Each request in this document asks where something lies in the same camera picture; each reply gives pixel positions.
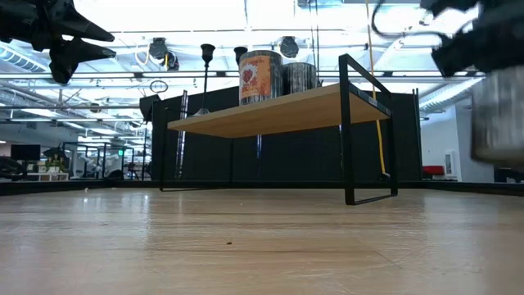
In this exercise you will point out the orange-label ribbed candle jar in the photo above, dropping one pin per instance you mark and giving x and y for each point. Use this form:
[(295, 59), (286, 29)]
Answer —
[(260, 78), (499, 123)]

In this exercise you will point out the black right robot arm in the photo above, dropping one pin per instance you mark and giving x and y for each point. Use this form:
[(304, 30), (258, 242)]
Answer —
[(450, 5)]

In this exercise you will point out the dark studio lamp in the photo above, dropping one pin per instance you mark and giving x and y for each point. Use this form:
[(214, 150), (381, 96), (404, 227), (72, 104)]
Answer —
[(149, 104)]

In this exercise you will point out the black round ceiling reel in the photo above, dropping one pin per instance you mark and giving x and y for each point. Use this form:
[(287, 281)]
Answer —
[(158, 47), (289, 46)]

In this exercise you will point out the black table frame rails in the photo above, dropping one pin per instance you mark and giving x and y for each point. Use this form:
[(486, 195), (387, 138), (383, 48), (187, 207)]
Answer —
[(61, 186)]

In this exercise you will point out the silver vertical pole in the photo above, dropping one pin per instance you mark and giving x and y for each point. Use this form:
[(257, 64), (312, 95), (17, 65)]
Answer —
[(258, 155)]

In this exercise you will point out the black ladder-like stand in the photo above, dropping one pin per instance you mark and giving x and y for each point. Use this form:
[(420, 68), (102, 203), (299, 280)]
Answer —
[(182, 135)]

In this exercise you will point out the white wall box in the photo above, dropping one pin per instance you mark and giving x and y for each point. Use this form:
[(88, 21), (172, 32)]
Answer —
[(449, 164)]

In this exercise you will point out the dark room monitor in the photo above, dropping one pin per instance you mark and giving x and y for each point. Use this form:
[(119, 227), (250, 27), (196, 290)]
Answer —
[(25, 152)]

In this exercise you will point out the wooden shelf with black frame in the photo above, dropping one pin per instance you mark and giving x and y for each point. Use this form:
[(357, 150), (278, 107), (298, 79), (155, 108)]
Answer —
[(266, 119)]

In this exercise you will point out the grey glass candle jar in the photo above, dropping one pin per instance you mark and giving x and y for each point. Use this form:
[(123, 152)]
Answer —
[(301, 78)]

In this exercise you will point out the black partition panel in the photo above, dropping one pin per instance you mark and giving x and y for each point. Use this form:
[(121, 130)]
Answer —
[(294, 160)]

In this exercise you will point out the red seat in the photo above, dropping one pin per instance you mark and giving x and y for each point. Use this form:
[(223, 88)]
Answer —
[(433, 170)]

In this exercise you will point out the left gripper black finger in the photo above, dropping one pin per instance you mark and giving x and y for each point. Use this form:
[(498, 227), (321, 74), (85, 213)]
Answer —
[(69, 55), (82, 28)]

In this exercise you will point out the white shelf unit with plants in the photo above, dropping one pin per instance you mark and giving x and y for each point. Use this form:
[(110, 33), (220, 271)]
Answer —
[(49, 177)]

